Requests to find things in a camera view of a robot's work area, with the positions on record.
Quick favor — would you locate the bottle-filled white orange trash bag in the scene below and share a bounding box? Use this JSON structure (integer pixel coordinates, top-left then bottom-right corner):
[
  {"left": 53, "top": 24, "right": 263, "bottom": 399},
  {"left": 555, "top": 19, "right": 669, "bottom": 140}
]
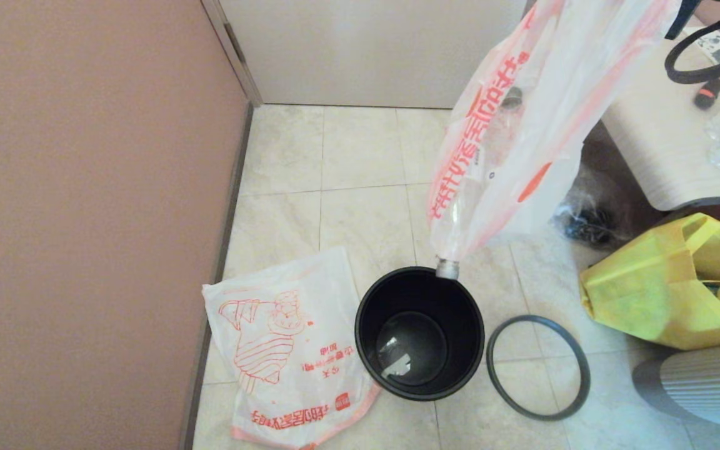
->
[{"left": 427, "top": 0, "right": 684, "bottom": 263}]

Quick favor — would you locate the grey bin retaining ring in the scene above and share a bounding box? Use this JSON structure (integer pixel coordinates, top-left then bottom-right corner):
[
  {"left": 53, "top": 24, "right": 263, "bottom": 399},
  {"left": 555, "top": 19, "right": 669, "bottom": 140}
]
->
[{"left": 486, "top": 315, "right": 591, "bottom": 421}]

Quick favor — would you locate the clear crumpled plastic bag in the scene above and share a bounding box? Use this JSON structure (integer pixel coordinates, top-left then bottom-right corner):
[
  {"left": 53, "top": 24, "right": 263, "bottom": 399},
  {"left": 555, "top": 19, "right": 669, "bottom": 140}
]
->
[{"left": 551, "top": 164, "right": 631, "bottom": 251}]

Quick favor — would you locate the yellow fabric tote bag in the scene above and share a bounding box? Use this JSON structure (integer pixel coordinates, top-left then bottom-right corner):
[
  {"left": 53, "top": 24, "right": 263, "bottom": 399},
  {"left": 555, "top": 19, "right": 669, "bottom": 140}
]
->
[{"left": 579, "top": 213, "right": 720, "bottom": 351}]

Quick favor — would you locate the black round trash bin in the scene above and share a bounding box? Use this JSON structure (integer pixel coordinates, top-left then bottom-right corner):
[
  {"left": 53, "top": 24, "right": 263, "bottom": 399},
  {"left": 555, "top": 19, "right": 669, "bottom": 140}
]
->
[{"left": 354, "top": 267, "right": 486, "bottom": 401}]

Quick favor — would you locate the fresh white red-printed bag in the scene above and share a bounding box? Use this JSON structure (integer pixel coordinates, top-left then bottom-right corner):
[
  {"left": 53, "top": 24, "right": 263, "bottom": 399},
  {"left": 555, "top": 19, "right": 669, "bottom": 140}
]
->
[{"left": 202, "top": 246, "right": 383, "bottom": 449}]

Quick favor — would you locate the black orange marker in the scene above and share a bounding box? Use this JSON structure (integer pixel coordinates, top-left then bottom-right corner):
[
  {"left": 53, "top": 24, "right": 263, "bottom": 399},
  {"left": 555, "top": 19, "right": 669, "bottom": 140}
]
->
[{"left": 694, "top": 77, "right": 720, "bottom": 111}]

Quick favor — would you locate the light wood table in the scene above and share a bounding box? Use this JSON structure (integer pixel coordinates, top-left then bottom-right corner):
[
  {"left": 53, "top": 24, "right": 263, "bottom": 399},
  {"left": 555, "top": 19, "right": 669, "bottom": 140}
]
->
[{"left": 601, "top": 25, "right": 720, "bottom": 212}]

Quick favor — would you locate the crushed clear plastic bottle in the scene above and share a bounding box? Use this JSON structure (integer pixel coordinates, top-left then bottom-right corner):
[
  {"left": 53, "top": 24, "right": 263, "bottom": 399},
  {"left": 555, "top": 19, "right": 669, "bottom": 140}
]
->
[{"left": 482, "top": 86, "right": 526, "bottom": 188}]

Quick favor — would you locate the white door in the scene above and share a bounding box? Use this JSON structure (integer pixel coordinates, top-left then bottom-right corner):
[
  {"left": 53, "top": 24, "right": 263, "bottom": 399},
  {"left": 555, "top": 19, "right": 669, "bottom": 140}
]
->
[{"left": 218, "top": 0, "right": 528, "bottom": 110}]

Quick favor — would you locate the grey ribbed round object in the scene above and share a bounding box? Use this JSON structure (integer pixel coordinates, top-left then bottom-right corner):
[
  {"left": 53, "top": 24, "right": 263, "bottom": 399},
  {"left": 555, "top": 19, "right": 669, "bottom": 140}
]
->
[{"left": 632, "top": 339, "right": 720, "bottom": 429}]

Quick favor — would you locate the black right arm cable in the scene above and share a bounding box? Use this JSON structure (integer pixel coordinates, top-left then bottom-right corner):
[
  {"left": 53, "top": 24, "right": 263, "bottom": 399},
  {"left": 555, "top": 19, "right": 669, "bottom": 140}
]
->
[{"left": 665, "top": 9, "right": 720, "bottom": 85}]

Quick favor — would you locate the grey door frame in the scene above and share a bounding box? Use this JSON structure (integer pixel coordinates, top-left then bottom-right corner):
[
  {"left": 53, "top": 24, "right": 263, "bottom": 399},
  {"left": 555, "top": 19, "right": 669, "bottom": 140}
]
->
[{"left": 201, "top": 0, "right": 263, "bottom": 109}]

